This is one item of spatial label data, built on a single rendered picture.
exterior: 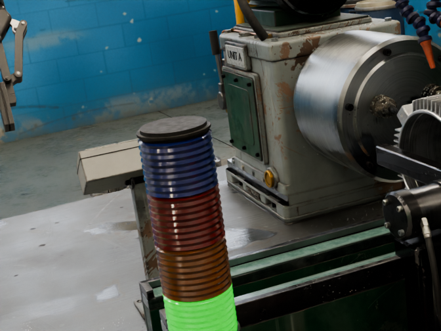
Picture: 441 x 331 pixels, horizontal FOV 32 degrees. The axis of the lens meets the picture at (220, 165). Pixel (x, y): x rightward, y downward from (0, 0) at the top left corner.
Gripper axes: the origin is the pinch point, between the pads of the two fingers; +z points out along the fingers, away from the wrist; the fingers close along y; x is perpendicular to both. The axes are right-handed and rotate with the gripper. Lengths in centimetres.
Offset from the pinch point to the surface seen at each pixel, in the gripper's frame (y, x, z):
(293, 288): 28, -21, 40
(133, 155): 16.3, -3.5, 13.0
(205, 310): 9, -50, 42
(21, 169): 25, 418, -125
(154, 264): 17.0, 7.1, 28.0
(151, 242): 17.0, 5.1, 24.8
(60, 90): 74, 485, -206
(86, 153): 9.6, -3.5, 11.0
